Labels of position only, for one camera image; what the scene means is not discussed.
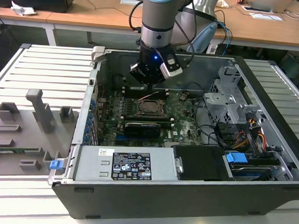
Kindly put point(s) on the black graphics card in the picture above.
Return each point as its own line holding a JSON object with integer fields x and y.
{"x": 142, "y": 130}

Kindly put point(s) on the black RAM slot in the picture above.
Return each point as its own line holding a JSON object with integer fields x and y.
{"x": 133, "y": 94}
{"x": 168, "y": 125}
{"x": 146, "y": 116}
{"x": 135, "y": 89}
{"x": 130, "y": 96}
{"x": 167, "y": 122}

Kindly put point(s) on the black PC case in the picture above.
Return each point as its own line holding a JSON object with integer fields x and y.
{"x": 160, "y": 204}

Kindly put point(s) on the crumpled white paper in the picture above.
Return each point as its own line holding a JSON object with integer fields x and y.
{"x": 22, "y": 9}

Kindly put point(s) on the beige patterned cloth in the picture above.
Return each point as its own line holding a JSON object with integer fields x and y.
{"x": 222, "y": 2}

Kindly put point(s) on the white power adapter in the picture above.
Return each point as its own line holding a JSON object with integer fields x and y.
{"x": 212, "y": 47}

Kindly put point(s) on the hard disk in blue carrier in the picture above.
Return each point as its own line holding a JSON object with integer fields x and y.
{"x": 235, "y": 160}

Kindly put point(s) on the silver square CPU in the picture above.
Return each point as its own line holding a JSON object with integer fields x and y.
{"x": 151, "y": 106}

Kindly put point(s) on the blue expansion slot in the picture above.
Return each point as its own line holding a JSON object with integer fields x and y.
{"x": 119, "y": 140}

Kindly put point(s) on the blue plastic latch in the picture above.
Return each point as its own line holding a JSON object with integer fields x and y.
{"x": 56, "y": 165}

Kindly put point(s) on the white paper sheet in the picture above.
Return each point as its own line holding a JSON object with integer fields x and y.
{"x": 266, "y": 16}
{"x": 132, "y": 2}

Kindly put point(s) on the silver finned heatsink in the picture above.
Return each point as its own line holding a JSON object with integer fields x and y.
{"x": 185, "y": 129}

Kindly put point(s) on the round coin cell battery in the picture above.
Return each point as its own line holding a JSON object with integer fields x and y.
{"x": 183, "y": 96}

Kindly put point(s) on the pale blue teach pendant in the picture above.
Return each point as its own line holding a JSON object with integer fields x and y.
{"x": 205, "y": 37}

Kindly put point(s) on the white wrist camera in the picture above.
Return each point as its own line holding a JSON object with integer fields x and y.
{"x": 171, "y": 70}

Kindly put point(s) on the metal locking lever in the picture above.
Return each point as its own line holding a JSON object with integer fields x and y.
{"x": 147, "y": 96}

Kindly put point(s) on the CPU socket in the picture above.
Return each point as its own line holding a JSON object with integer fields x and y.
{"x": 139, "y": 114}

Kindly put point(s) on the grey laptop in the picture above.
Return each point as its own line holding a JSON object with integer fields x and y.
{"x": 268, "y": 4}

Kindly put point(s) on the grey parts rack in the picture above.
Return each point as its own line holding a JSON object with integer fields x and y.
{"x": 26, "y": 136}

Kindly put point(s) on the green motherboard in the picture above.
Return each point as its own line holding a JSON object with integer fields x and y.
{"x": 179, "y": 115}

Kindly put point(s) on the metal drive cage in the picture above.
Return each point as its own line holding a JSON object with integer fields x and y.
{"x": 215, "y": 105}

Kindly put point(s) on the grey power supply unit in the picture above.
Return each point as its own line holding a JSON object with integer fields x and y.
{"x": 92, "y": 164}

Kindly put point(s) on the black plastic shroud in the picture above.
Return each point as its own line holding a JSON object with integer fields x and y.
{"x": 201, "y": 164}

